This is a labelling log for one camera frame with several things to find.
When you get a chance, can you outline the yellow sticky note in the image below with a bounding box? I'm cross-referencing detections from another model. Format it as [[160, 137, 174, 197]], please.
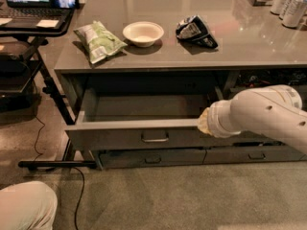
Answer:
[[36, 20, 59, 28]]

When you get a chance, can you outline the grey right bottom drawer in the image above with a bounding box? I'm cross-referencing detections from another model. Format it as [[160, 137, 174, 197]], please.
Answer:
[[203, 146, 306, 164]]

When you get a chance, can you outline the grey drawer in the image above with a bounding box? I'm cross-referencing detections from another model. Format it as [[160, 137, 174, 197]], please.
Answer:
[[203, 146, 306, 164], [92, 148, 207, 170], [66, 88, 242, 150]]

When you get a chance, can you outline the black crumpled chip bag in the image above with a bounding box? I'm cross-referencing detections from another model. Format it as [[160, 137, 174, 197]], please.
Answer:
[[176, 15, 218, 49]]

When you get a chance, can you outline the grey top drawer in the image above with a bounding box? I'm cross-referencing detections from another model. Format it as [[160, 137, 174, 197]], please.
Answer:
[[66, 88, 242, 150]]

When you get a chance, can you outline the person's beige trouser leg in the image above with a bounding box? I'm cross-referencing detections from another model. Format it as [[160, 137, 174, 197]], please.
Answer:
[[0, 181, 58, 230]]

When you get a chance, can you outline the white can right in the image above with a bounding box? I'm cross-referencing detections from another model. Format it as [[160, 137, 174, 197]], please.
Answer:
[[282, 0, 307, 28]]

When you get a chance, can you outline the black smartphone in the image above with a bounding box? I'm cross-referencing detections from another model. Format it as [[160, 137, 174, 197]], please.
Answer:
[[49, 0, 80, 9]]

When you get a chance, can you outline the grey counter cabinet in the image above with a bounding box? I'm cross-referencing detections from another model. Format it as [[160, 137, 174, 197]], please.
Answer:
[[55, 0, 306, 168]]

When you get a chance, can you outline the silver top drawer handle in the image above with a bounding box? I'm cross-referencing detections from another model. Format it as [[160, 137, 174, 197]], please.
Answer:
[[141, 130, 169, 143]]

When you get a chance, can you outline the black laptop stand cart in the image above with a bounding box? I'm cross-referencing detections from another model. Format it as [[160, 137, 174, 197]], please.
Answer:
[[0, 9, 97, 173]]

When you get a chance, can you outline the green chip bag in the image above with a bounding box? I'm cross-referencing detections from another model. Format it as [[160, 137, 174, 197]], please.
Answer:
[[74, 21, 127, 64]]

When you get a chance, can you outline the white can middle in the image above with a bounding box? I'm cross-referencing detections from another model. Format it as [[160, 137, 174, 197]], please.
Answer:
[[278, 0, 307, 21]]

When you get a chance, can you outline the white paper bowl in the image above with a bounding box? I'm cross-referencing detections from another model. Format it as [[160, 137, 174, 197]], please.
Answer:
[[123, 21, 164, 48]]

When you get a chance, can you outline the black power cable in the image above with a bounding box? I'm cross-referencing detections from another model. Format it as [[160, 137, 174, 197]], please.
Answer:
[[33, 115, 86, 230]]

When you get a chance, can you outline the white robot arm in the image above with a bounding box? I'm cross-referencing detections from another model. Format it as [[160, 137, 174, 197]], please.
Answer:
[[198, 84, 307, 153]]

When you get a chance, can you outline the black laptop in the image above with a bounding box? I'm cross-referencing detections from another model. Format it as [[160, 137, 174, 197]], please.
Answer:
[[0, 0, 74, 31]]

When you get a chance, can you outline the grey left bottom drawer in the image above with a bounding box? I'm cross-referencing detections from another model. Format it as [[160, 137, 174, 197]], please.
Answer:
[[92, 148, 207, 170]]

